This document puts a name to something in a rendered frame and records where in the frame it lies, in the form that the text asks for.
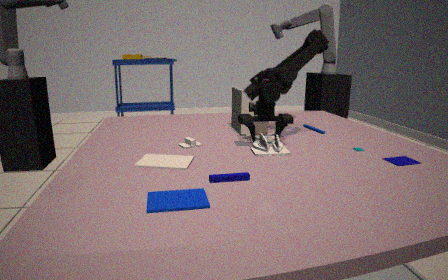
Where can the blue flat plate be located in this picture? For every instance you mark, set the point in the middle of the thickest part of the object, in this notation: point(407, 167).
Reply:
point(177, 200)

